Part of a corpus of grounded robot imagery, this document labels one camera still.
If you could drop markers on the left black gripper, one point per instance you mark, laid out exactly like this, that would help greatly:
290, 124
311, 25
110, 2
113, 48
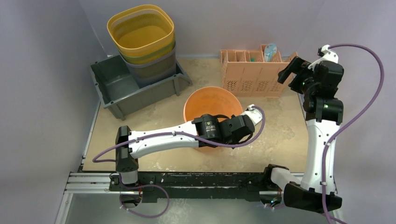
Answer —
236, 141

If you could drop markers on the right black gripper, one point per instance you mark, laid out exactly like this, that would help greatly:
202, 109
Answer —
299, 74

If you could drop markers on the large orange plastic bucket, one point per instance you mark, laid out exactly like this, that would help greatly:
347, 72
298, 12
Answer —
205, 109

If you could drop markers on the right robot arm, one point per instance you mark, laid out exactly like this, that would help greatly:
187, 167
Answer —
316, 191

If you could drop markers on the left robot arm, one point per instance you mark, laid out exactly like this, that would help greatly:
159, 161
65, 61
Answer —
130, 146

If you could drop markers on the light blue packet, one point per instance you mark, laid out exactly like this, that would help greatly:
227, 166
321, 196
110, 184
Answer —
269, 51

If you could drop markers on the pink perforated organizer crate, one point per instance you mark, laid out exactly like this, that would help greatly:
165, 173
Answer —
253, 79

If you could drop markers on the grey mesh basket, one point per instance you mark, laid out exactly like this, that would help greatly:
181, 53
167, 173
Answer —
154, 71

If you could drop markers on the dark grey plastic bin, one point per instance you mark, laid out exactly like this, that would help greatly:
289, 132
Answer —
120, 93

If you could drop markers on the yellow mesh basket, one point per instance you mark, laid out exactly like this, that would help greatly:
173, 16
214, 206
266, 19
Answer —
142, 34

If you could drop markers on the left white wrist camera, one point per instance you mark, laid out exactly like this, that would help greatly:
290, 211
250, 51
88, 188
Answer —
254, 114

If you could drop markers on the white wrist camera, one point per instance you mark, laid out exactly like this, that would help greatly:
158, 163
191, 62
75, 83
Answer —
325, 54
254, 114

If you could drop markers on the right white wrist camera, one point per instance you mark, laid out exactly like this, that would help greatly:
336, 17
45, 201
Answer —
325, 54

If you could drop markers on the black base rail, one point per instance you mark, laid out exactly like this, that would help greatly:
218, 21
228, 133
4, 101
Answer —
154, 185

